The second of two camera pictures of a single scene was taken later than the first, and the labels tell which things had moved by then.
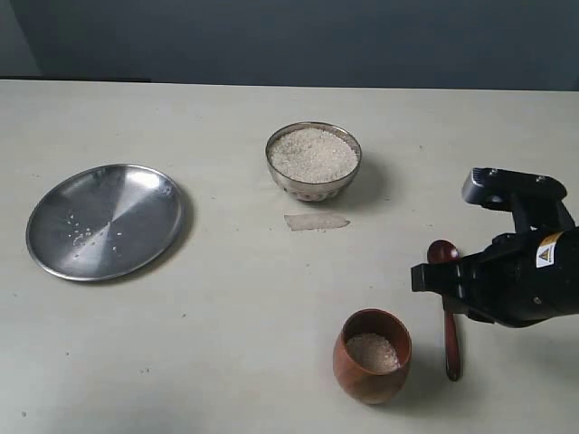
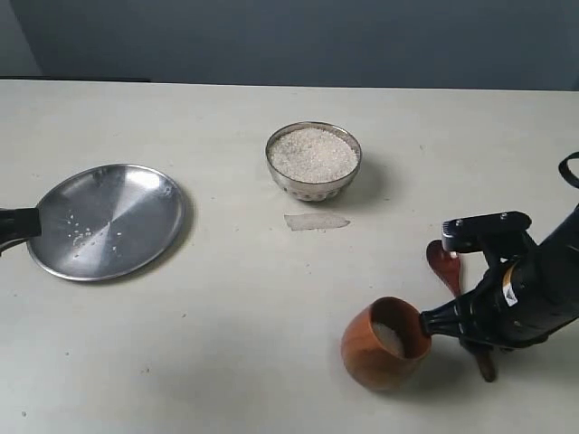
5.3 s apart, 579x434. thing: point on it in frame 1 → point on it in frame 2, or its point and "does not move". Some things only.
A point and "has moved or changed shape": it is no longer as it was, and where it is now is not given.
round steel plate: x=104 y=221 does not move
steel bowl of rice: x=314 y=161 does not move
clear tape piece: x=302 y=221 does not move
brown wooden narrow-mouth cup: x=371 y=354 has moved or changed shape
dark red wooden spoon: x=447 y=252 → x=449 y=265
